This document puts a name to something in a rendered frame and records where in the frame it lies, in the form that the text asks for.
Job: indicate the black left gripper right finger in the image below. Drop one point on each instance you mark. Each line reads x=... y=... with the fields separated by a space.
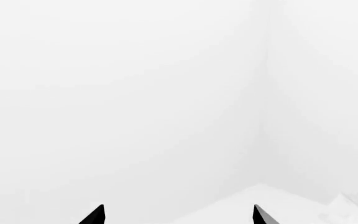
x=261 y=217

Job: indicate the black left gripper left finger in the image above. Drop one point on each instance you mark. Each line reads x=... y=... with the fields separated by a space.
x=95 y=216

